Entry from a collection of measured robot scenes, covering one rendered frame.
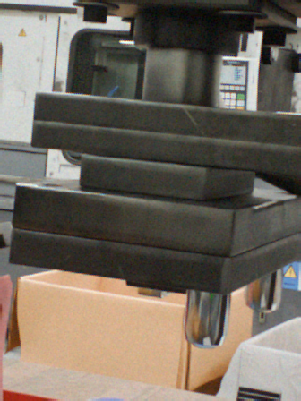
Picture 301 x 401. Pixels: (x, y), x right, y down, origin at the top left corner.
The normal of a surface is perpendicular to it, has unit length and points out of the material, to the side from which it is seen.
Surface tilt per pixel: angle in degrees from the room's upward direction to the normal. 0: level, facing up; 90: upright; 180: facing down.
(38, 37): 90
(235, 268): 90
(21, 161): 90
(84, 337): 87
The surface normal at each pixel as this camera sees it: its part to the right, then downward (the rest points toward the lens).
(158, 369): -0.35, -0.07
